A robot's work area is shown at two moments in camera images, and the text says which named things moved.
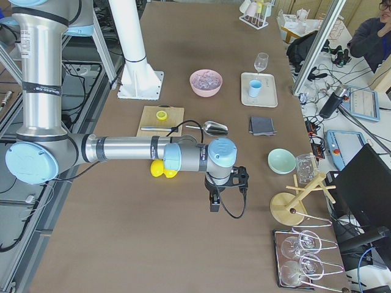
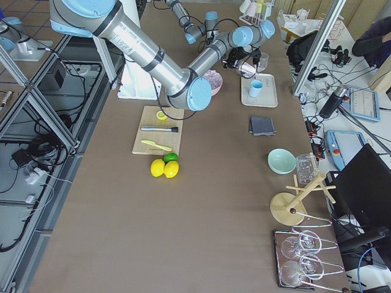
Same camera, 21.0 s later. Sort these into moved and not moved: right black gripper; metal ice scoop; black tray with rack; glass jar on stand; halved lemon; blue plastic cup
Moved: metal ice scoop; right black gripper
Not moved: blue plastic cup; black tray with rack; halved lemon; glass jar on stand
